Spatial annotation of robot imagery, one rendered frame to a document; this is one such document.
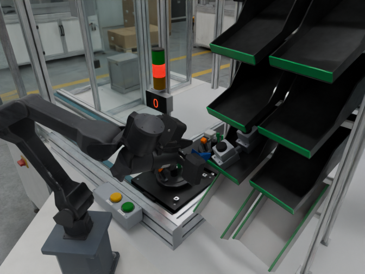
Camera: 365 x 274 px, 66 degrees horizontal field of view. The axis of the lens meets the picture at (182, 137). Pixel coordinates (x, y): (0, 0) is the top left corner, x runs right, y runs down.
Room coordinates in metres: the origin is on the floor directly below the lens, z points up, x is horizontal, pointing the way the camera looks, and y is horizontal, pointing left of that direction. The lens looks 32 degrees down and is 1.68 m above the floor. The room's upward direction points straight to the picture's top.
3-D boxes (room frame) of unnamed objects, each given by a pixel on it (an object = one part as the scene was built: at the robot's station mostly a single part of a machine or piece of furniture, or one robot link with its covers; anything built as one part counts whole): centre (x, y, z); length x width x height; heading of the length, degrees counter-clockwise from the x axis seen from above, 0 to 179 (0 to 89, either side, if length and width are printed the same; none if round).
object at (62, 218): (0.53, 0.28, 1.15); 0.09 x 0.07 x 0.06; 160
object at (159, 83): (1.07, 0.09, 1.28); 0.05 x 0.05 x 0.05
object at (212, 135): (1.04, -0.14, 1.01); 0.24 x 0.24 x 0.13; 47
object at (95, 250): (0.53, 0.29, 0.96); 0.15 x 0.15 x 0.20; 85
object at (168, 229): (0.93, 0.34, 0.91); 0.89 x 0.06 x 0.11; 47
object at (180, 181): (0.85, 0.03, 0.98); 0.14 x 0.14 x 0.02
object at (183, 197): (0.85, 0.03, 0.96); 0.24 x 0.24 x 0.02; 47
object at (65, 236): (0.53, 0.28, 1.09); 0.07 x 0.07 x 0.06; 85
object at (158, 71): (1.07, 0.09, 1.33); 0.05 x 0.05 x 0.05
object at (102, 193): (0.75, 0.24, 0.93); 0.21 x 0.07 x 0.06; 47
